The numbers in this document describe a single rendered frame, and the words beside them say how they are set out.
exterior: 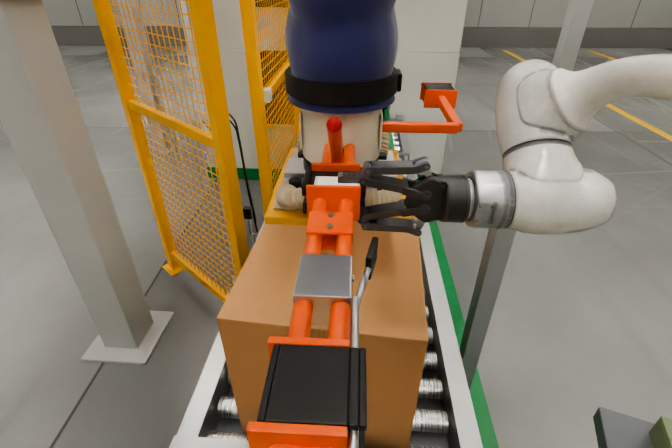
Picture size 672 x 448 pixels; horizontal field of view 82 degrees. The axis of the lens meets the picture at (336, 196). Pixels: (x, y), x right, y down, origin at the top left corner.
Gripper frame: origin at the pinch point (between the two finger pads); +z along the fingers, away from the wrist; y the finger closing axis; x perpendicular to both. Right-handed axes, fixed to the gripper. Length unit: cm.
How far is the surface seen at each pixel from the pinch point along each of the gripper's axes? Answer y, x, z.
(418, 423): 67, 2, -20
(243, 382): 46, -3, 20
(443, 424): 67, 2, -26
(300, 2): -26.3, 18.1, 6.7
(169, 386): 121, 43, 73
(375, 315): 26.5, -0.1, -7.5
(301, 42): -19.9, 18.8, 6.9
